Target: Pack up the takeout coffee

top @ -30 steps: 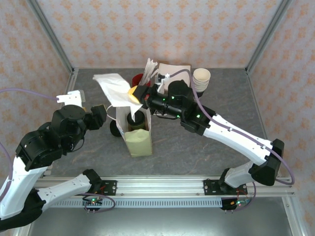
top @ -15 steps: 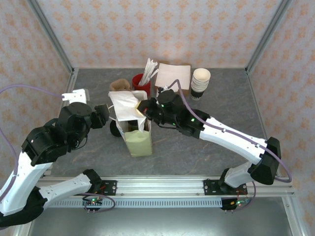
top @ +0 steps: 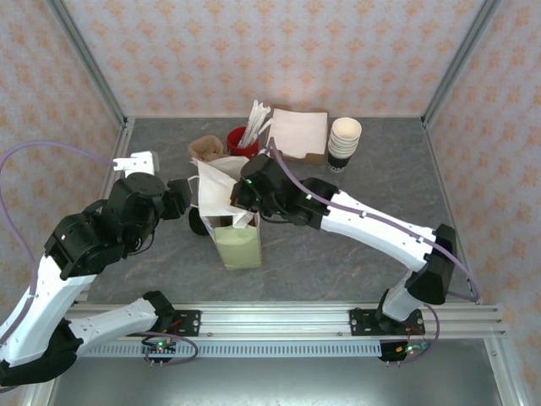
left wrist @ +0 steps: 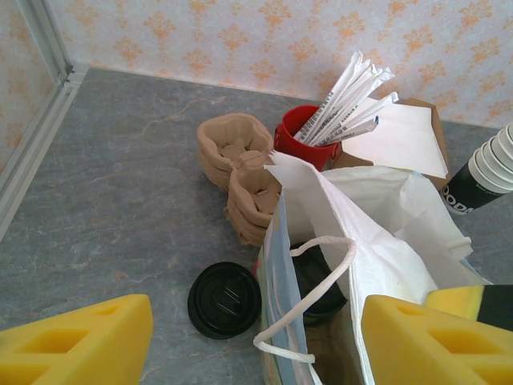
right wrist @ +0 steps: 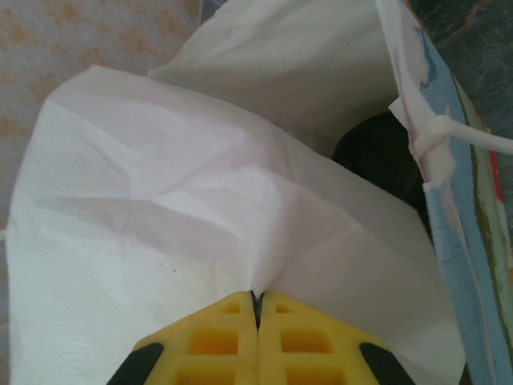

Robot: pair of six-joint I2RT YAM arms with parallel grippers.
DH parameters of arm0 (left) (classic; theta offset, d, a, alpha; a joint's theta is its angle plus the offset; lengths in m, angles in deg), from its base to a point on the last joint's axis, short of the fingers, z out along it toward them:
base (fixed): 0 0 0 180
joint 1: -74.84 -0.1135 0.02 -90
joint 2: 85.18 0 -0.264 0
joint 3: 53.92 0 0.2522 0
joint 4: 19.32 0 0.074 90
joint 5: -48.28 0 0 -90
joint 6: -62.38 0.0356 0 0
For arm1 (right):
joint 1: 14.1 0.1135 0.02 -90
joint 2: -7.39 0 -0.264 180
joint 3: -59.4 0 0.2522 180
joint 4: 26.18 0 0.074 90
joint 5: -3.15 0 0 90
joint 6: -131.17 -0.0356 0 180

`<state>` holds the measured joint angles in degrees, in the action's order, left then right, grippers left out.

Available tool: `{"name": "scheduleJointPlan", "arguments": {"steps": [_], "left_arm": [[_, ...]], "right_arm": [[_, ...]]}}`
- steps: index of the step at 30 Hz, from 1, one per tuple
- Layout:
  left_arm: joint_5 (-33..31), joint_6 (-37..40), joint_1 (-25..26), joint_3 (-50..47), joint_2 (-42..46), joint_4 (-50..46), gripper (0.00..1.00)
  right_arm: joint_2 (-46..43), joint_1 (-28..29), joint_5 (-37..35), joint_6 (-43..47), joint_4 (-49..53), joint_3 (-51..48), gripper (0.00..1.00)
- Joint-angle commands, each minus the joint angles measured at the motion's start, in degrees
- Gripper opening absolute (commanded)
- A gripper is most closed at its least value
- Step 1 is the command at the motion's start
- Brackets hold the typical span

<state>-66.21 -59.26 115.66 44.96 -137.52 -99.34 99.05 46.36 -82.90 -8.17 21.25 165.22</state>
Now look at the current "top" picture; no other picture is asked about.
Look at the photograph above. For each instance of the painted paper carry bag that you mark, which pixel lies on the painted paper carry bag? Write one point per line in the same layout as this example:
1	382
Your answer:
236	249

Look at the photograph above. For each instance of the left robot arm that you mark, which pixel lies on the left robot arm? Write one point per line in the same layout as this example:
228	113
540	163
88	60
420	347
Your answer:
42	313

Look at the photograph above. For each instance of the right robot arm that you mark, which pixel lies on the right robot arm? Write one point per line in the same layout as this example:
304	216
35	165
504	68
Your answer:
380	232

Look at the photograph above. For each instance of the cardboard napkin box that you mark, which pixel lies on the cardboard napkin box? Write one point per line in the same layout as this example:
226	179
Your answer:
315	158

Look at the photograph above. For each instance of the white wrapped straw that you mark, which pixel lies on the white wrapped straw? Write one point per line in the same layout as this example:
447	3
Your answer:
255	114
263	116
265	127

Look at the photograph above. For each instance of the white napkin stack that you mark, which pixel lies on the white napkin stack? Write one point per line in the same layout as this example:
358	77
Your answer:
300	131

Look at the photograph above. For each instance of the black cup lid stack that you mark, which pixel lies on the black cup lid stack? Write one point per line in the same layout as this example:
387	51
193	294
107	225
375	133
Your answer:
196	222

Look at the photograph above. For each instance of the brown pulp cup carrier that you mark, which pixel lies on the brown pulp cup carrier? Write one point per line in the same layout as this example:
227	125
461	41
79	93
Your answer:
198	146

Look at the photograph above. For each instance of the paper cup stack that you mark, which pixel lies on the paper cup stack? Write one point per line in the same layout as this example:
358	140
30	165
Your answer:
344	144

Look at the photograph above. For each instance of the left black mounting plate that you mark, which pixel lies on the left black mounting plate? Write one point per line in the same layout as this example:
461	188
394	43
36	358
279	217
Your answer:
186	319

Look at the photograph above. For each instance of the black mounting plate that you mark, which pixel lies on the black mounting plate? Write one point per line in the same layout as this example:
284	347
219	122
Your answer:
186	319
363	321

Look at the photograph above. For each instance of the left controller board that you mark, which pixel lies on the left controller board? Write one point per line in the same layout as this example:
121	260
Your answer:
160	349

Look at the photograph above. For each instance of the controller board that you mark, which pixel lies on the controller board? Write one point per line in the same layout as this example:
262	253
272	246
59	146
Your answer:
401	350
160	349

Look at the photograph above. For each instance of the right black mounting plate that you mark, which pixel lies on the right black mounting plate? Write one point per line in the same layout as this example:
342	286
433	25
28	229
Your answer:
363	321

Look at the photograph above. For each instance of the right controller board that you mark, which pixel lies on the right controller board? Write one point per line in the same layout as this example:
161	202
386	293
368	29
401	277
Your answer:
401	350

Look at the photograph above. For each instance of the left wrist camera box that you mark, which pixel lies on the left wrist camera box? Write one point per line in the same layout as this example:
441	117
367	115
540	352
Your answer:
137	161

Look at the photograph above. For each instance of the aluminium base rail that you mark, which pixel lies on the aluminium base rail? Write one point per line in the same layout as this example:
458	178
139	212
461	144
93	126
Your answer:
274	321

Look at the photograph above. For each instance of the left aluminium frame post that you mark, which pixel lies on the left aluminium frame post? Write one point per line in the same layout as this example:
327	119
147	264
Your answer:
89	63

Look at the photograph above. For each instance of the aluminium frame post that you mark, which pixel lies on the aluminium frame post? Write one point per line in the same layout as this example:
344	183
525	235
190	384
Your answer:
89	63
460	63

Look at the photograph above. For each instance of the right aluminium frame post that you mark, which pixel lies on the right aluminium frame post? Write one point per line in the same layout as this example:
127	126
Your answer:
460	63

